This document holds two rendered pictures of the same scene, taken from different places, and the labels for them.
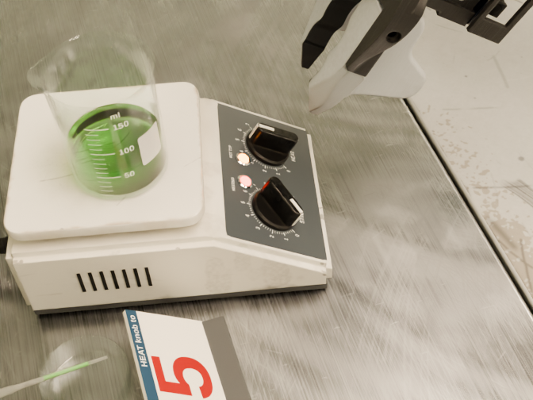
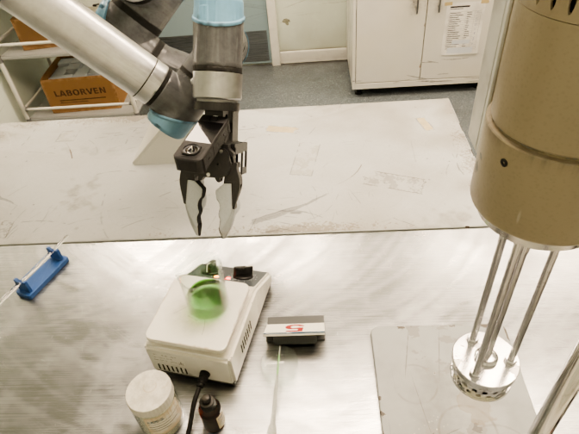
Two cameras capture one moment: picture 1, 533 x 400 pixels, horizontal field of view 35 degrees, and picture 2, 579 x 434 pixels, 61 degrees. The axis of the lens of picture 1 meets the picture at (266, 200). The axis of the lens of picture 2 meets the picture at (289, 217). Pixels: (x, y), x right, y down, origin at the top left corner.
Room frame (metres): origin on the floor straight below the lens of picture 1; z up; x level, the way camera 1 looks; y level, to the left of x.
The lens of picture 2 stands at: (0.09, 0.47, 1.55)
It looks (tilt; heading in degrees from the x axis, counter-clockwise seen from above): 42 degrees down; 290
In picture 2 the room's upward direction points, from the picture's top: 6 degrees counter-clockwise
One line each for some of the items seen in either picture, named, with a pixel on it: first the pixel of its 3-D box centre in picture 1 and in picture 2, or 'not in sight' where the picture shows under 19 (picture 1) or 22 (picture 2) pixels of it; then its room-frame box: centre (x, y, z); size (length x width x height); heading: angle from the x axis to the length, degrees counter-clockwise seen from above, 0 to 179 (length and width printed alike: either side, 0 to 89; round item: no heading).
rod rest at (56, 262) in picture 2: not in sight; (40, 270); (0.73, 0.04, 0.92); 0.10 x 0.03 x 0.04; 84
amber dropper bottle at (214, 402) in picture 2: not in sight; (210, 410); (0.32, 0.21, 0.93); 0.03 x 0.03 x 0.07
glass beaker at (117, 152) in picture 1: (105, 121); (203, 289); (0.36, 0.09, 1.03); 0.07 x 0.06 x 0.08; 97
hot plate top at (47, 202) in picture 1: (108, 155); (199, 311); (0.37, 0.10, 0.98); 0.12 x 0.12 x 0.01; 2
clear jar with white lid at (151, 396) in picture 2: not in sight; (156, 405); (0.39, 0.23, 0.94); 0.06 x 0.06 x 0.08
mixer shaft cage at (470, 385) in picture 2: not in sight; (504, 303); (0.00, 0.15, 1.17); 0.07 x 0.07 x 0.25
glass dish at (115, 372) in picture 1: (87, 382); (280, 365); (0.25, 0.12, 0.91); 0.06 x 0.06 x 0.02
